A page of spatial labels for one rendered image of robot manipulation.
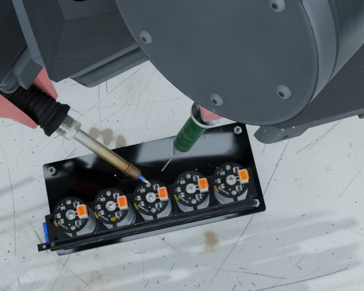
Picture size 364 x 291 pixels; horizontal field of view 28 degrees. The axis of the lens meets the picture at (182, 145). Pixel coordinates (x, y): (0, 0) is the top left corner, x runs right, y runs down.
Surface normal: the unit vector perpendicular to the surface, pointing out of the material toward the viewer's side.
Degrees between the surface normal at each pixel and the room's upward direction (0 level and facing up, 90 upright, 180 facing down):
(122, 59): 90
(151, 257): 0
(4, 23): 61
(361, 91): 21
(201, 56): 71
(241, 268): 0
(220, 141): 0
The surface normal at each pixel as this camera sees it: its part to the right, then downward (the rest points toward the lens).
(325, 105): 0.29, -0.37
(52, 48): -0.89, 0.24
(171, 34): -0.62, 0.63
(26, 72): 0.84, 0.54
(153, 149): -0.05, -0.25
